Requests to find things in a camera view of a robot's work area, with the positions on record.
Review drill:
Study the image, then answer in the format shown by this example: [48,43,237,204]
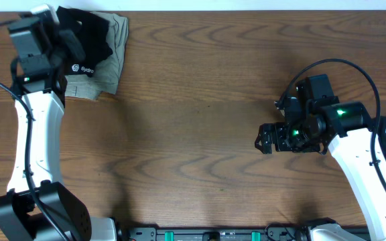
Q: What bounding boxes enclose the black polo shirt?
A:
[56,7,113,78]

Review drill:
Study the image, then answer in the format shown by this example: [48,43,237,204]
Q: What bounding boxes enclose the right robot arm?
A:
[255,97,386,240]

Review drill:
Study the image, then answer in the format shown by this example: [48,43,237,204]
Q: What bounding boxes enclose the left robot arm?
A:
[0,10,118,240]

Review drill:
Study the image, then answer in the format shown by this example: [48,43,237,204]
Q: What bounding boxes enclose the folded khaki trousers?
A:
[65,11,129,100]

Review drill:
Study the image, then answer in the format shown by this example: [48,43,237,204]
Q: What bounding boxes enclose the right black cable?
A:
[278,58,386,232]

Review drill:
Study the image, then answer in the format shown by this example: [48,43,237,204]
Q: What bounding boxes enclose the black cable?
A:
[0,18,70,241]
[278,58,386,232]

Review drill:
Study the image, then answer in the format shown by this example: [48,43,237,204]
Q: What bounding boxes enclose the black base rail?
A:
[122,219,371,241]

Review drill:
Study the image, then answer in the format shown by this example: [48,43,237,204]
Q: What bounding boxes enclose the left black cable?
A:
[0,18,70,241]

